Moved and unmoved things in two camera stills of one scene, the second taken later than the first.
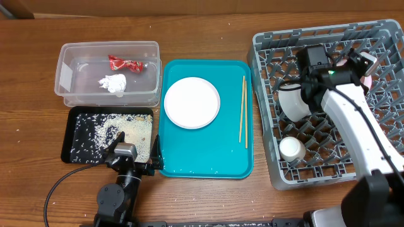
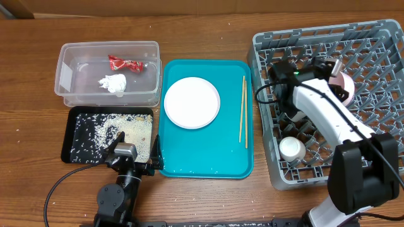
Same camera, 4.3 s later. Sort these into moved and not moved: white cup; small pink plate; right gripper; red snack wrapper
Moved: right gripper; small pink plate
Not moved: white cup; red snack wrapper
